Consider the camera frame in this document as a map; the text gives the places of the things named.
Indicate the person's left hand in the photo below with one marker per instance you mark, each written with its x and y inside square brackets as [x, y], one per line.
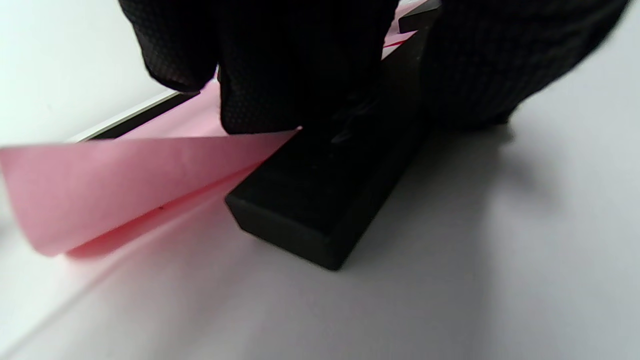
[290, 60]

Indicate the black rectangular weight bar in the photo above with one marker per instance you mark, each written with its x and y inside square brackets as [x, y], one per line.
[417, 20]
[310, 200]
[150, 114]

